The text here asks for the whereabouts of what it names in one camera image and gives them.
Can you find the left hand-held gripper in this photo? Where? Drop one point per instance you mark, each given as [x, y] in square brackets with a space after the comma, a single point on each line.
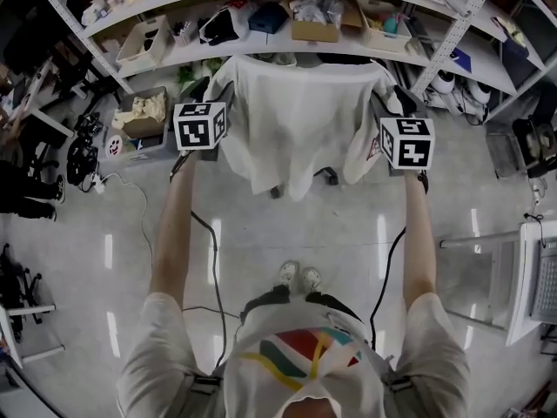
[196, 131]

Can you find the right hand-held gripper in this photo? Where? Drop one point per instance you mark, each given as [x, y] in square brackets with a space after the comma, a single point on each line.
[409, 146]

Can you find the black office chair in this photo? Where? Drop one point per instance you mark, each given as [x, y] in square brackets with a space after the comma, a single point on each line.
[328, 174]

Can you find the white t-shirt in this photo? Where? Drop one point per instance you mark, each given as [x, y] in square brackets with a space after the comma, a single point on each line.
[300, 120]

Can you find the person's right forearm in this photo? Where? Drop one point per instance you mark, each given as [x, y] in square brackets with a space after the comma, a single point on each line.
[420, 242]

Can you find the person's left forearm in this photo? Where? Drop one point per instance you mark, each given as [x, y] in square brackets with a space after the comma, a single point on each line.
[172, 242]

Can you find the grey plastic storage bin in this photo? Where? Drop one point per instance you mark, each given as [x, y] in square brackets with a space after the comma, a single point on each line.
[150, 150]

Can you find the cardboard box with beige foam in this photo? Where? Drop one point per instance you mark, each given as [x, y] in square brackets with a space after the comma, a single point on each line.
[143, 122]

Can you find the green plant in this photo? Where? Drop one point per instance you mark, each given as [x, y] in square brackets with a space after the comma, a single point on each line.
[187, 74]

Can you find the white rounded robot device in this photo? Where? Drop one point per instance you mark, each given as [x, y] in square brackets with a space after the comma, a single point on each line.
[444, 82]
[478, 92]

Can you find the round white patterned disc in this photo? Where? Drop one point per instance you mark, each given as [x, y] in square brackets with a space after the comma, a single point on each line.
[114, 145]

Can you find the pen cup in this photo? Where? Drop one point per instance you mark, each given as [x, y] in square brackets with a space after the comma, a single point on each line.
[183, 37]

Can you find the blue sheet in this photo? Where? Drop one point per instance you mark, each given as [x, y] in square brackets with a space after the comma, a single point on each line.
[461, 60]

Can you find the beige plastic bin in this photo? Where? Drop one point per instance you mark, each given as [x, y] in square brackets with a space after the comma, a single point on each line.
[130, 52]

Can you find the black and white bag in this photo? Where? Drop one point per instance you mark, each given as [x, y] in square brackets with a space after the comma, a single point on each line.
[219, 26]

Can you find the beige basket with toys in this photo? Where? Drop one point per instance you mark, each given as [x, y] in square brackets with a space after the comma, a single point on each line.
[383, 39]

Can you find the small white power strip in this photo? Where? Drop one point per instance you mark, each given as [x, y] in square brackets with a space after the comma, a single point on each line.
[98, 184]

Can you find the white metal shelving unit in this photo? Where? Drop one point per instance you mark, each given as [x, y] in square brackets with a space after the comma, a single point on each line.
[452, 37]

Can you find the black bin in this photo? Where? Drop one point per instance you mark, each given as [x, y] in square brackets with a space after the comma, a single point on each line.
[539, 146]

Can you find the navy box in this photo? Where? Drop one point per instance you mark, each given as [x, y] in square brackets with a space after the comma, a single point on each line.
[267, 18]

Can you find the brown cardboard box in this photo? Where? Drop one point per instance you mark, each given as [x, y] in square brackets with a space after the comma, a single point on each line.
[313, 33]

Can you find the person's right white shoe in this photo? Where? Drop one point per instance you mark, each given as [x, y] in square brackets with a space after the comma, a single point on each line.
[312, 279]

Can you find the person's white shoe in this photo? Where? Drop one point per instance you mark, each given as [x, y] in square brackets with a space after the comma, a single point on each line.
[312, 279]
[288, 273]

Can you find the person's left white shoe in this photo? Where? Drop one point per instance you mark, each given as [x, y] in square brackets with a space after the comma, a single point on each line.
[288, 273]

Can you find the white table with metal legs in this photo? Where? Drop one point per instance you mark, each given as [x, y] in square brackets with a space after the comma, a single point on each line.
[522, 277]

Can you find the grey keyboard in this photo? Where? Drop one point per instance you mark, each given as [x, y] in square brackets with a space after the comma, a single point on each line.
[546, 281]

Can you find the small white table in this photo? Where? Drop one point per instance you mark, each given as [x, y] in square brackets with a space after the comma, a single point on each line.
[26, 309]

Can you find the person's white printed shirt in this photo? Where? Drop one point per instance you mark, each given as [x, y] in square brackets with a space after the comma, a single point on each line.
[270, 390]

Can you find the white frame desk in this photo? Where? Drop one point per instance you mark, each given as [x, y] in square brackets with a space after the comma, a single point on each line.
[52, 122]

